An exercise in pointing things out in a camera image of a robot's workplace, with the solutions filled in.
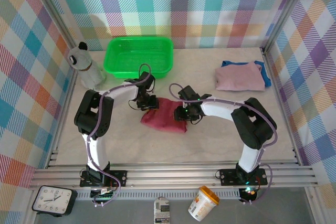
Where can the red tank top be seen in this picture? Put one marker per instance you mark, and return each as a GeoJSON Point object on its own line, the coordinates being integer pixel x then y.
{"type": "Point", "coordinates": [162, 119]}

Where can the aluminium side rail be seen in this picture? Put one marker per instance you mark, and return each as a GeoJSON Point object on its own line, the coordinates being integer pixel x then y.
{"type": "Point", "coordinates": [68, 98]}
{"type": "Point", "coordinates": [271, 64]}

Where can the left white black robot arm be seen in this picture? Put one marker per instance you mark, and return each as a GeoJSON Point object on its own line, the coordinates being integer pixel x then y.
{"type": "Point", "coordinates": [120, 95]}

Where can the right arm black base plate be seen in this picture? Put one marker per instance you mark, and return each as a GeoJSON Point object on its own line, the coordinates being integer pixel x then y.
{"type": "Point", "coordinates": [228, 176]}

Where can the green plastic basket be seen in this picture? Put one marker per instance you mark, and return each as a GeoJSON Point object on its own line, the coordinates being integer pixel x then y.
{"type": "Point", "coordinates": [136, 58]}

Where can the black alarm clock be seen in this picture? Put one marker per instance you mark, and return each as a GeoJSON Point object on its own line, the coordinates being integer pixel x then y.
{"type": "Point", "coordinates": [52, 200]}

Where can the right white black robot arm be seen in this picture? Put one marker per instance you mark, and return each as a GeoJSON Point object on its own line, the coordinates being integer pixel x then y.
{"type": "Point", "coordinates": [218, 110]}

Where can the grey plush animal toy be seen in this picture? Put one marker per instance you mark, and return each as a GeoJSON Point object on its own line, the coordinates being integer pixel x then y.
{"type": "Point", "coordinates": [86, 69]}

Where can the aluminium corner post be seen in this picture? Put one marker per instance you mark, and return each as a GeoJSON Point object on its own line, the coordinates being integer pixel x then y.
{"type": "Point", "coordinates": [286, 11]}
{"type": "Point", "coordinates": [53, 9]}

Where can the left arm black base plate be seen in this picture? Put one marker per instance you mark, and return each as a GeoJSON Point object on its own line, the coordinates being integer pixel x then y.
{"type": "Point", "coordinates": [118, 175]}

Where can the blue tank top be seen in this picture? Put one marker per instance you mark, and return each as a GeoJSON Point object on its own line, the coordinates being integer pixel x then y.
{"type": "Point", "coordinates": [267, 79]}

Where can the white cup with orange lid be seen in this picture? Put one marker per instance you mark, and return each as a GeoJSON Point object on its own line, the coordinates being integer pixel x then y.
{"type": "Point", "coordinates": [202, 205]}

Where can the pink tank top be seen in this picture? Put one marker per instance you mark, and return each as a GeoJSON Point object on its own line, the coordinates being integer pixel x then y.
{"type": "Point", "coordinates": [241, 77]}

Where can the aluminium cross rail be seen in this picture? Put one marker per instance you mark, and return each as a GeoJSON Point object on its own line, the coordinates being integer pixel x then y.
{"type": "Point", "coordinates": [170, 176]}

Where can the black and white carton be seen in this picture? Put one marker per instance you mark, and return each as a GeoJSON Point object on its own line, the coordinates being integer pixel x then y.
{"type": "Point", "coordinates": [162, 211]}

